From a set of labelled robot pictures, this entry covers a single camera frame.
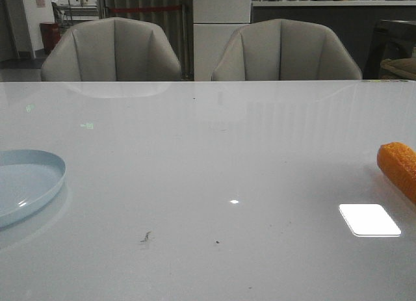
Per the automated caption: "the dark grey counter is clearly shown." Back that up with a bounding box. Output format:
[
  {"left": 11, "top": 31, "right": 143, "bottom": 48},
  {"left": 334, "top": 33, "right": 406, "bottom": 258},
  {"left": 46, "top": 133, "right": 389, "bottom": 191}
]
[{"left": 251, "top": 1, "right": 415, "bottom": 72}]

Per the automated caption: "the right beige upholstered chair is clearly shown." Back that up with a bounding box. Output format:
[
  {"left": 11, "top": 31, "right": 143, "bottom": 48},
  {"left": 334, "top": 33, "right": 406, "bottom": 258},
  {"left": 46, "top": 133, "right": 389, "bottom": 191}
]
[{"left": 211, "top": 19, "right": 362, "bottom": 81}]

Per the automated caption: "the olive cushion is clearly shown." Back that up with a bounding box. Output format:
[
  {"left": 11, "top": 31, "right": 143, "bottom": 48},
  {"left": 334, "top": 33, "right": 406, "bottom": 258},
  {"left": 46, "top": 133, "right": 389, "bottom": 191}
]
[{"left": 380, "top": 57, "right": 415, "bottom": 80}]

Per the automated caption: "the left beige upholstered chair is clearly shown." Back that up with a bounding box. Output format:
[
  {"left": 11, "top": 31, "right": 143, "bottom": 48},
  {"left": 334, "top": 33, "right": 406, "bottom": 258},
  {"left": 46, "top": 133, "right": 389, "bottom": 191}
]
[{"left": 40, "top": 17, "right": 181, "bottom": 82}]

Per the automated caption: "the beige upholstered chair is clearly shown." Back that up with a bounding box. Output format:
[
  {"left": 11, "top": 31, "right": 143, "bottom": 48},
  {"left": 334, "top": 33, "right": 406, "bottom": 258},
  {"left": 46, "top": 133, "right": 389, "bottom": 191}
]
[
  {"left": 40, "top": 17, "right": 181, "bottom": 82},
  {"left": 211, "top": 19, "right": 362, "bottom": 81}
]

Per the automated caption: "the red trash bin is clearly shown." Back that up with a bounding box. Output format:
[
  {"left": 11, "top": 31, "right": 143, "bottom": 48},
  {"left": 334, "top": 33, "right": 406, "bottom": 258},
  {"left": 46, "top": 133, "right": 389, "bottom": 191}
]
[{"left": 40, "top": 22, "right": 60, "bottom": 54}]

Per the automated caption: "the light blue round plate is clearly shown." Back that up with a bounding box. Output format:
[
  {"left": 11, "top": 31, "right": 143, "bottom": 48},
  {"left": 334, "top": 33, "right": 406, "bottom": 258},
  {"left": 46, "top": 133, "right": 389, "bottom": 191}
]
[{"left": 1, "top": 150, "right": 66, "bottom": 228}]

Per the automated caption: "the orange toy corn cob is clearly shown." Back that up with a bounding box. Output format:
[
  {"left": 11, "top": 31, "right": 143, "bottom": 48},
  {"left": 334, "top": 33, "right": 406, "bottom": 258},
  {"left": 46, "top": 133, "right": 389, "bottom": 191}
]
[{"left": 377, "top": 142, "right": 415, "bottom": 203}]

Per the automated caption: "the white cabinet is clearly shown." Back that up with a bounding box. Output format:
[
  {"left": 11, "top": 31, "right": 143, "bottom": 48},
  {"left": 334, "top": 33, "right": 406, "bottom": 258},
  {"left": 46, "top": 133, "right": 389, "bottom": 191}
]
[{"left": 192, "top": 0, "right": 252, "bottom": 81}]

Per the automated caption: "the red barrier belt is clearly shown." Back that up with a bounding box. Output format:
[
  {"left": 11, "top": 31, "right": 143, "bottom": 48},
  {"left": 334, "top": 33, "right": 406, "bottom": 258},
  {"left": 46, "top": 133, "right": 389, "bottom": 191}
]
[{"left": 108, "top": 5, "right": 183, "bottom": 14}]

